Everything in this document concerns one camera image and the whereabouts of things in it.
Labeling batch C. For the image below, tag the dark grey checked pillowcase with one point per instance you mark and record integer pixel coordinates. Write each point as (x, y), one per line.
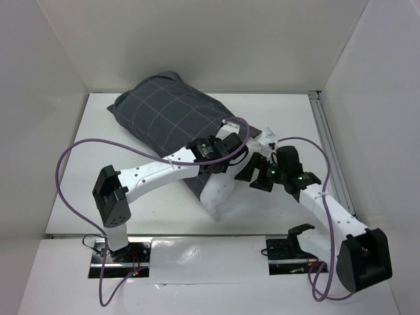
(166, 114)

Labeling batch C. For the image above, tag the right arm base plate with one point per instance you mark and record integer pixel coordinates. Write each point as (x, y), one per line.
(285, 255)

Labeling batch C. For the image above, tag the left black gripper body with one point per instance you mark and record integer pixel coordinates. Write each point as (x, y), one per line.
(222, 168)

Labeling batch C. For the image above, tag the white pillow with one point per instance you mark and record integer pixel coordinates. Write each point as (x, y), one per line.
(220, 186)

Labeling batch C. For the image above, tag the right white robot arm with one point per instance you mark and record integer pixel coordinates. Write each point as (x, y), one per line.
(357, 255)

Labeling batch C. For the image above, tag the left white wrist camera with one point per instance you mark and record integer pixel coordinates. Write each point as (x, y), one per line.
(226, 129)

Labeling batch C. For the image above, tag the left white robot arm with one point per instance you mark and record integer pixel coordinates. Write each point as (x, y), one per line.
(115, 190)

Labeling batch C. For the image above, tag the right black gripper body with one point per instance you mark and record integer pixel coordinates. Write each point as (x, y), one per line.
(257, 171)

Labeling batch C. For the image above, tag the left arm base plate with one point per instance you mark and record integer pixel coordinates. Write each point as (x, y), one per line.
(135, 261)

